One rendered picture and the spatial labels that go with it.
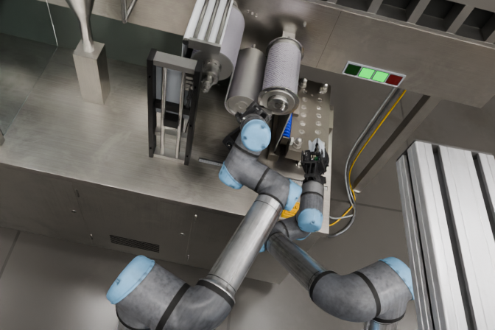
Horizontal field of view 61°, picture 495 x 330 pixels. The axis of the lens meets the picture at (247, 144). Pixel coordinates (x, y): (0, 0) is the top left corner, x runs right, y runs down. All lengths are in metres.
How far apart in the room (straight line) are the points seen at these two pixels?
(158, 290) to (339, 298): 0.44
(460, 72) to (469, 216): 1.47
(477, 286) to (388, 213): 2.56
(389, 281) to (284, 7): 1.01
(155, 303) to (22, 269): 1.69
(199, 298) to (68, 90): 1.24
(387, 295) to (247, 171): 0.45
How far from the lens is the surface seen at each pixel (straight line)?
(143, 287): 0.94
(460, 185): 0.47
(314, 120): 1.78
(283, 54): 1.57
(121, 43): 1.95
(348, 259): 2.71
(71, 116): 1.85
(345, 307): 1.10
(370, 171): 2.73
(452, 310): 0.40
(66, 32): 2.04
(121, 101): 1.88
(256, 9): 1.66
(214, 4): 1.50
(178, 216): 1.81
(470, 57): 1.85
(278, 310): 2.49
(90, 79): 1.76
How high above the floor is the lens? 2.35
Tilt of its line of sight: 54 degrees down
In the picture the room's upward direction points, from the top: 18 degrees clockwise
